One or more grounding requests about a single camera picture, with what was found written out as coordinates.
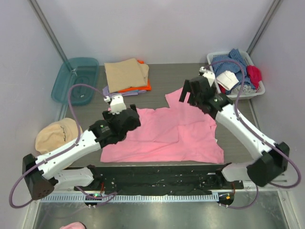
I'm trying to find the orange t shirt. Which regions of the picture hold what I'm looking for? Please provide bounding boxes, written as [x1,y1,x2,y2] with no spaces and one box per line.
[119,60,152,93]

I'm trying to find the lavender t shirt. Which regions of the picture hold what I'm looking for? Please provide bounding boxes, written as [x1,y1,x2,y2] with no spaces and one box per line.
[102,86,146,97]

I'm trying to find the pink t shirt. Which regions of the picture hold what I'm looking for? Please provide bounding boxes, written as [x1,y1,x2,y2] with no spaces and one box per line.
[100,89,224,164]

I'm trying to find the beige t shirt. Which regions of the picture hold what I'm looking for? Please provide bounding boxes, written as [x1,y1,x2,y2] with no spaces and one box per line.
[104,58,149,93]

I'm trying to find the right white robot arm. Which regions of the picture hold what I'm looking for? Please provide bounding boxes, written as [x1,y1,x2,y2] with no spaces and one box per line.
[179,76,290,188]

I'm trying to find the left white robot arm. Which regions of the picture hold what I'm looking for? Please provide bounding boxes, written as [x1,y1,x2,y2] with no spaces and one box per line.
[22,104,141,200]

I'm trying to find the red cloth in basket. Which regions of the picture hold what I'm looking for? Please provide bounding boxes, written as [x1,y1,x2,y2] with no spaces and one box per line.
[218,84,226,94]

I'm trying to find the white cloth in basket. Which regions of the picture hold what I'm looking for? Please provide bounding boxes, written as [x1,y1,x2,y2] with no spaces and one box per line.
[216,71,239,91]

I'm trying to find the white plastic basket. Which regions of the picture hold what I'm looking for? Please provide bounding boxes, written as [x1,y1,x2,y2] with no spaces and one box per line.
[207,49,265,100]

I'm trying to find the grey cloth in basket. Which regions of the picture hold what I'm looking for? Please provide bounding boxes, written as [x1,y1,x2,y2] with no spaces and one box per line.
[230,83,257,95]

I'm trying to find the blue checked shirt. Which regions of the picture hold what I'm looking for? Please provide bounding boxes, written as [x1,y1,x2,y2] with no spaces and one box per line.
[212,49,252,94]

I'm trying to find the beige crumpled cloth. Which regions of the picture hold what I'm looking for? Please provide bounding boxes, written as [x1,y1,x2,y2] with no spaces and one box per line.
[35,118,79,155]

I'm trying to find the magenta cloth in basket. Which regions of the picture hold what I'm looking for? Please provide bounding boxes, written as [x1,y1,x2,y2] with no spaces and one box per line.
[246,65,262,89]

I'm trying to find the teal plastic bin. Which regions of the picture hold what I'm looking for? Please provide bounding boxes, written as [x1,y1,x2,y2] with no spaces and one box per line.
[51,57,99,106]

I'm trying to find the pink cloth at bottom edge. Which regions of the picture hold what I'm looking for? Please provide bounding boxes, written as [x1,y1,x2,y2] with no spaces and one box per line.
[60,222,86,229]

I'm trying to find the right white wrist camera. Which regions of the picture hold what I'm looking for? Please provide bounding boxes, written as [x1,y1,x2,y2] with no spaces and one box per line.
[199,67,215,87]

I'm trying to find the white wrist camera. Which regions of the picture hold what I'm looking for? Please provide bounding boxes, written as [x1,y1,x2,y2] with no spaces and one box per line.
[104,94,127,115]
[199,67,215,87]

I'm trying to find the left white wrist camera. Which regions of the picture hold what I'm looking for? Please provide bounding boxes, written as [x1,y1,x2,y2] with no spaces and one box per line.
[104,94,127,115]

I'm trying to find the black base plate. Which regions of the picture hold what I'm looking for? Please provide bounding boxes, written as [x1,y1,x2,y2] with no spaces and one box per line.
[83,165,244,196]

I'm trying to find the white slotted cable duct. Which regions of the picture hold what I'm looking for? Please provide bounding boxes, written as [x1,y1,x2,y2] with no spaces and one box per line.
[41,193,219,203]

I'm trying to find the right aluminium frame post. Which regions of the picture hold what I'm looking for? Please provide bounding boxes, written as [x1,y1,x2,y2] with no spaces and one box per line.
[246,0,283,56]

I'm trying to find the aluminium frame post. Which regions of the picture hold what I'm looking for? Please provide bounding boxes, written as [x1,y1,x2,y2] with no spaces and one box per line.
[246,0,283,56]
[28,0,68,62]

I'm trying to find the left aluminium frame post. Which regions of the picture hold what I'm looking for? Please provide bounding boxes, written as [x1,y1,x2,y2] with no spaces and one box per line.
[28,0,68,62]

